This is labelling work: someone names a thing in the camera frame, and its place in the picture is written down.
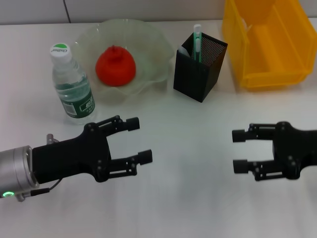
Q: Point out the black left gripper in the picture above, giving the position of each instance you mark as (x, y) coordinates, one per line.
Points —
(71, 156)

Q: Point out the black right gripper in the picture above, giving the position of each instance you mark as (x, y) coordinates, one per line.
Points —
(294, 148)

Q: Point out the orange fruit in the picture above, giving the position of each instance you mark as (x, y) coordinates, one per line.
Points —
(115, 67)

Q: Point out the clear water bottle green label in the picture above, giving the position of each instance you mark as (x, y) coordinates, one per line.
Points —
(71, 84)

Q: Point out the beige eraser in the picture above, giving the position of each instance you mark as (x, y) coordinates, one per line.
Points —
(185, 51)

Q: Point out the green utility knife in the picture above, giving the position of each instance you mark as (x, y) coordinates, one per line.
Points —
(197, 42)

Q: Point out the black mesh pen holder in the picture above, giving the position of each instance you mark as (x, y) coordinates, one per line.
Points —
(190, 77)

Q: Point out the clear glass fruit plate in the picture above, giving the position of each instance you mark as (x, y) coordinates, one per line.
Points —
(153, 54)

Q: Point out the yellow plastic storage bin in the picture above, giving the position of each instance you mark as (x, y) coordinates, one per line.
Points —
(272, 49)

